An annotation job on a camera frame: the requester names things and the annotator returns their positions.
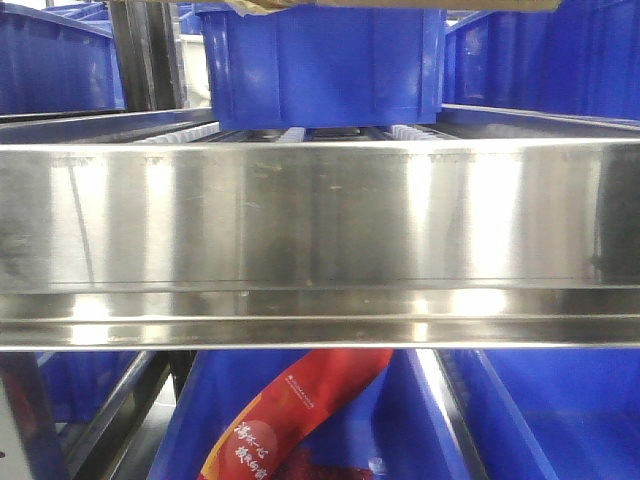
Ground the worn brown cardboard box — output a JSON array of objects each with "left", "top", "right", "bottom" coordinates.
[{"left": 227, "top": 0, "right": 561, "bottom": 15}]

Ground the blue bin middle shelf centre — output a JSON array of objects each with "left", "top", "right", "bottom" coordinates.
[{"left": 195, "top": 3, "right": 445, "bottom": 130}]

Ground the blue bin shelf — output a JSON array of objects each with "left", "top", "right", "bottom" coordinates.
[
  {"left": 1, "top": 2, "right": 125, "bottom": 115},
  {"left": 195, "top": 3, "right": 445, "bottom": 130},
  {"left": 444, "top": 1, "right": 639, "bottom": 120}
]

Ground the dark metal shelf upright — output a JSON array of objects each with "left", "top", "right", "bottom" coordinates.
[{"left": 108, "top": 1, "right": 187, "bottom": 112}]

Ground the blue bin middle shelf left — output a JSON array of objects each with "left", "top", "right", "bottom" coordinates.
[{"left": 1, "top": 2, "right": 125, "bottom": 115}]

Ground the blue bin middle shelf right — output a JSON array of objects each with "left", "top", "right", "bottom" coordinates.
[{"left": 444, "top": 1, "right": 639, "bottom": 120}]

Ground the red snack bag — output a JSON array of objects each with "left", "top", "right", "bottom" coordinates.
[{"left": 198, "top": 348, "right": 393, "bottom": 479}]

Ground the blue bin lower centre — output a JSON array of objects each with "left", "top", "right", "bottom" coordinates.
[{"left": 148, "top": 349, "right": 470, "bottom": 479}]

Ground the blue bin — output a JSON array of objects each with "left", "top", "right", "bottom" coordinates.
[
  {"left": 148, "top": 349, "right": 470, "bottom": 479},
  {"left": 35, "top": 351, "right": 137, "bottom": 423},
  {"left": 441, "top": 349, "right": 639, "bottom": 479}
]

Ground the blue bin lower right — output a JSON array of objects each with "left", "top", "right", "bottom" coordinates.
[{"left": 441, "top": 349, "right": 639, "bottom": 479}]

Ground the blue bin lower left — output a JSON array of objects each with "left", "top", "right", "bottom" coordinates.
[{"left": 35, "top": 351, "right": 137, "bottom": 423}]

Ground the stainless steel shelf rail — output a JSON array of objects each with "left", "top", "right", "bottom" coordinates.
[{"left": 1, "top": 139, "right": 639, "bottom": 351}]

